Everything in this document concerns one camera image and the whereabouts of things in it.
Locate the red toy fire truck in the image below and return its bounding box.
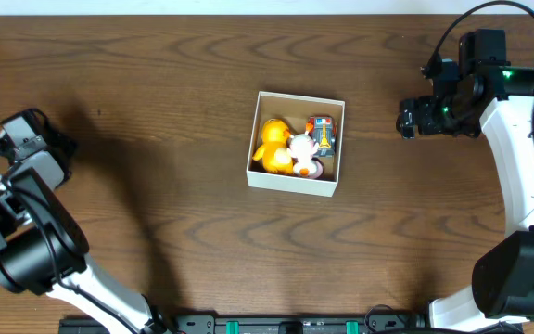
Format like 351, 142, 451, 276
308, 116, 337, 158

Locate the pink and white duck toy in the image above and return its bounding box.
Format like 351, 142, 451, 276
287, 123, 324, 179

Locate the orange plastic duck toy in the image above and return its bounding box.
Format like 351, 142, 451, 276
252, 119, 293, 175

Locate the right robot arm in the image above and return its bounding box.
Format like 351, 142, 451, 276
397, 57, 534, 332

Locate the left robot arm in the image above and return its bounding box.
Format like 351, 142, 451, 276
0, 109, 168, 333

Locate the white cardboard box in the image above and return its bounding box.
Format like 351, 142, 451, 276
246, 91, 346, 197

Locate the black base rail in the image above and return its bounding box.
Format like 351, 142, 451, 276
57, 303, 435, 334

